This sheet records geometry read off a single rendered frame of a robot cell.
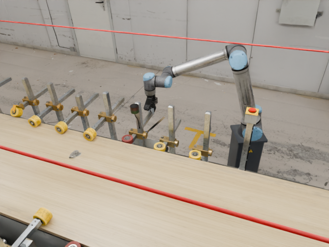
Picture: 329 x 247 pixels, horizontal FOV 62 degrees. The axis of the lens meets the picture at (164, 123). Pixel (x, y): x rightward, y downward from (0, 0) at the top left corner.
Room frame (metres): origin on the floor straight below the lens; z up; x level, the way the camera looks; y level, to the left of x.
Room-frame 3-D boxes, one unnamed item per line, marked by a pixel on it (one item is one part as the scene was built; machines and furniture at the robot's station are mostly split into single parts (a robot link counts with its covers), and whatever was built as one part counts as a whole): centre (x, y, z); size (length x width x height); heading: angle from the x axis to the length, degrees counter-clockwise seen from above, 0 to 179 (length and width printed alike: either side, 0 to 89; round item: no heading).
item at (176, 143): (1.53, -0.03, 0.84); 0.14 x 0.06 x 0.05; 67
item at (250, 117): (1.32, -0.52, 1.18); 0.07 x 0.07 x 0.08; 67
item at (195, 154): (1.31, -0.19, 0.85); 0.08 x 0.08 x 0.11
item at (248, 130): (1.32, -0.52, 0.93); 0.05 x 0.05 x 0.45; 67
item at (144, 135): (1.62, 0.20, 0.85); 0.14 x 0.06 x 0.05; 67
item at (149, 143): (1.63, 0.14, 0.75); 0.26 x 0.01 x 0.10; 67
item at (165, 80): (1.89, -0.01, 1.14); 0.12 x 0.12 x 0.09; 76
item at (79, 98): (1.81, 0.64, 0.86); 0.04 x 0.04 x 0.48; 67
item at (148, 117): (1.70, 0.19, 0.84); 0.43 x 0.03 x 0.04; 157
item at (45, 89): (2.11, 1.10, 0.95); 0.37 x 0.03 x 0.03; 157
